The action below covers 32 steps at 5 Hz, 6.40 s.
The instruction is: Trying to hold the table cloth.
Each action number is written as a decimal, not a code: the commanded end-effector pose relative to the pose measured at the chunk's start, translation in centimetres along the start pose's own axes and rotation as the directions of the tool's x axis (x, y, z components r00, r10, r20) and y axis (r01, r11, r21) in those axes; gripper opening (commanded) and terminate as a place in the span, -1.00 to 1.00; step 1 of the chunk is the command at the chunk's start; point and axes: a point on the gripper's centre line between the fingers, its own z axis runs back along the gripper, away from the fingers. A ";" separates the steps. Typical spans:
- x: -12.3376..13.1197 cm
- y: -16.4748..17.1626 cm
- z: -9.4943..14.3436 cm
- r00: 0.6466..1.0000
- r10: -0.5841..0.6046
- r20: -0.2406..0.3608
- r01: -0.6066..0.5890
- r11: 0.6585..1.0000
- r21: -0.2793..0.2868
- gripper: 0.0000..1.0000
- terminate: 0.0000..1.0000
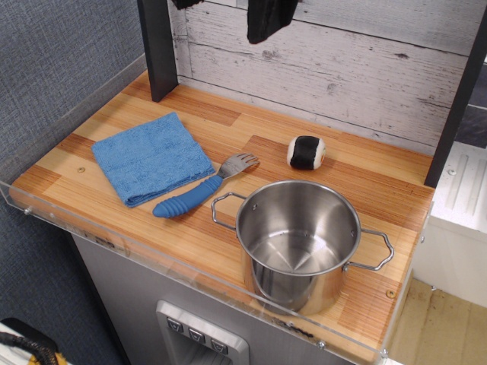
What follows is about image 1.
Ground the dark right shelf post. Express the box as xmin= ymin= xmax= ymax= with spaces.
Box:
xmin=424 ymin=10 xmax=486 ymax=188

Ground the blue towel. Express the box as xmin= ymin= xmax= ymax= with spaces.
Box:
xmin=91 ymin=112 xmax=215 ymax=208

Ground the black and yellow object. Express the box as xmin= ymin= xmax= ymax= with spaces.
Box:
xmin=1 ymin=318 xmax=68 ymax=364

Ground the grey toy kitchen cabinet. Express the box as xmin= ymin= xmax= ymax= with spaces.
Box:
xmin=74 ymin=236 xmax=351 ymax=364

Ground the fork with blue handle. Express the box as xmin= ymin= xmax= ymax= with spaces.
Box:
xmin=152 ymin=153 xmax=259 ymax=218

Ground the clear acrylic table guard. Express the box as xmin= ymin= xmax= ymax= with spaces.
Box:
xmin=1 ymin=48 xmax=433 ymax=364

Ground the stainless steel pot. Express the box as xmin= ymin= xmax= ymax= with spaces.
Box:
xmin=226 ymin=179 xmax=395 ymax=316

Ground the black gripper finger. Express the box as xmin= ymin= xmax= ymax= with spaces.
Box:
xmin=172 ymin=0 xmax=202 ymax=10
xmin=247 ymin=0 xmax=299 ymax=44

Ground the white toy sink unit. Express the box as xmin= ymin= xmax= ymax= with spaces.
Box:
xmin=412 ymin=142 xmax=486 ymax=307

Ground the dark left shelf post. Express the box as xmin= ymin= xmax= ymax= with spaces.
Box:
xmin=137 ymin=0 xmax=179 ymax=102

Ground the silver ice dispenser panel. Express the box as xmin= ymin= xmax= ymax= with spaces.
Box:
xmin=156 ymin=300 xmax=250 ymax=364

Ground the dark shelf post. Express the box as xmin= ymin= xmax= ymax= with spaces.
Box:
xmin=424 ymin=10 xmax=486 ymax=188
xmin=137 ymin=0 xmax=179 ymax=102

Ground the toy sushi roll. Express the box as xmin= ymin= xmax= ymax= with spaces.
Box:
xmin=287 ymin=135 xmax=326 ymax=170

